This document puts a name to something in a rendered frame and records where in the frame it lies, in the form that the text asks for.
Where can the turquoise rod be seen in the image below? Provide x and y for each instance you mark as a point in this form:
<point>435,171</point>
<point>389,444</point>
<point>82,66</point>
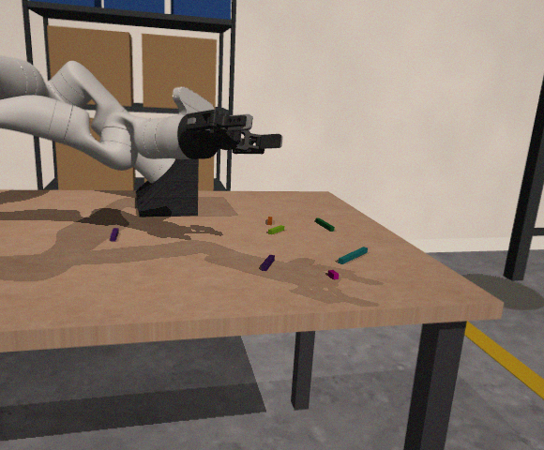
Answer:
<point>346,258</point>

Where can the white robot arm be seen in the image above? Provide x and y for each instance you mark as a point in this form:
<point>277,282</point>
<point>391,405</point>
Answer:
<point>60,122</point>

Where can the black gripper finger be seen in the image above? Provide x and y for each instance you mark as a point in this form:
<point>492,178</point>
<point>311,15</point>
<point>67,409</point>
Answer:
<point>221,122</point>
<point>262,142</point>

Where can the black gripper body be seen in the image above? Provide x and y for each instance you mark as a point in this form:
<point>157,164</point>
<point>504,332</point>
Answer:
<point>196,144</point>

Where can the lime green rod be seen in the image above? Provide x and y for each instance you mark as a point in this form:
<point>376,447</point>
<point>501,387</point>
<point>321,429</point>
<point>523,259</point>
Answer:
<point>276,229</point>

